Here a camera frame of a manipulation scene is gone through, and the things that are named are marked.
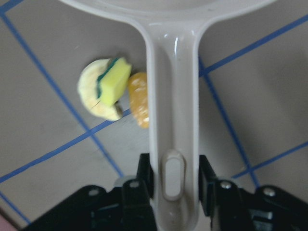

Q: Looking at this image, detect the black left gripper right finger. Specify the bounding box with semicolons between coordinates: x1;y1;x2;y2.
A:
198;155;217;217

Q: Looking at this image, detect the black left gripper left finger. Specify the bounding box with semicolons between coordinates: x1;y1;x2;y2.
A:
136;153;154;199

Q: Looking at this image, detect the yellow green sponge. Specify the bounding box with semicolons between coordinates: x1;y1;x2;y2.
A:
96;57;132;106

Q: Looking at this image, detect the pale banana peel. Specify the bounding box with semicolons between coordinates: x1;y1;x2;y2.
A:
77;59;123;121

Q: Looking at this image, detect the white plastic dustpan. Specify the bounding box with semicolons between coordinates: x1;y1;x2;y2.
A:
66;0;270;231

